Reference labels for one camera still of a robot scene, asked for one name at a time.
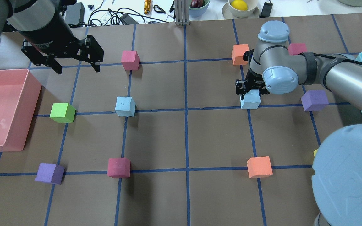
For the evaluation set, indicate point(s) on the pink block near base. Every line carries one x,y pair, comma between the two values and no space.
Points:
119,167

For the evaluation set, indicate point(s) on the orange block far side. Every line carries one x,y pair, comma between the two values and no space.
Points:
238,52

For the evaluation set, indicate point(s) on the aluminium frame post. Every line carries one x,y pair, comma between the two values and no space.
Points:
181,12

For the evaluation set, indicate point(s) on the beige bowl with lemon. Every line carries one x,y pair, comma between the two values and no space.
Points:
253,10

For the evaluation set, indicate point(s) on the orange block near arm base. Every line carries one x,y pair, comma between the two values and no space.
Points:
259,167

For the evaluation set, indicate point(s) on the scissors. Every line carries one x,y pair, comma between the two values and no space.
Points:
159,10

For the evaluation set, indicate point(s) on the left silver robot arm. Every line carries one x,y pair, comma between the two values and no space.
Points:
28,15

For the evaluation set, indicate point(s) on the black power adapter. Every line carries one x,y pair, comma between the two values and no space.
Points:
266,10

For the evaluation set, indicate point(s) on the yellow lemon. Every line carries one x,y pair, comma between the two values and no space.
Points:
240,5

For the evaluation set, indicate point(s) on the light blue block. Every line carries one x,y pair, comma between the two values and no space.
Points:
251,100
125,106

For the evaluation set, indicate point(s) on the orange brass tool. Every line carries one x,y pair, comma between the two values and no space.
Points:
147,6

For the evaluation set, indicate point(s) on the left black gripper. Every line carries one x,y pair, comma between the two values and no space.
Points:
44,34

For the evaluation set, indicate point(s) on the purple block right side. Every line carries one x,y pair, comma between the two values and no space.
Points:
314,100

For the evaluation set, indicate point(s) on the green block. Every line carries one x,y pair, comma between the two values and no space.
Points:
62,113

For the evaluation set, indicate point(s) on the pink block far left side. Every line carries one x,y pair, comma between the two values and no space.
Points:
130,60

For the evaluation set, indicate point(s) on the pink block near teal tray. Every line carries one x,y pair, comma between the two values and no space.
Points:
297,48

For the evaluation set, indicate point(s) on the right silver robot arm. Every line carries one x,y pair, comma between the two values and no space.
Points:
275,68

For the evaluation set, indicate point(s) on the blue bowl with fruit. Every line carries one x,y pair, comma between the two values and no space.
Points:
198,7

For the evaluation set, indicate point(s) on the purple block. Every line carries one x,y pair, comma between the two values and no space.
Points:
314,100
50,173

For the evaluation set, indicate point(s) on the pink plastic tray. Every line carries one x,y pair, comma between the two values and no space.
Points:
19,92

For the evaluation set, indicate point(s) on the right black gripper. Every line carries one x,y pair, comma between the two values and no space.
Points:
254,81

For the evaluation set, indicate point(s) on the purple block left side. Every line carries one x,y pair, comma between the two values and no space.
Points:
50,173

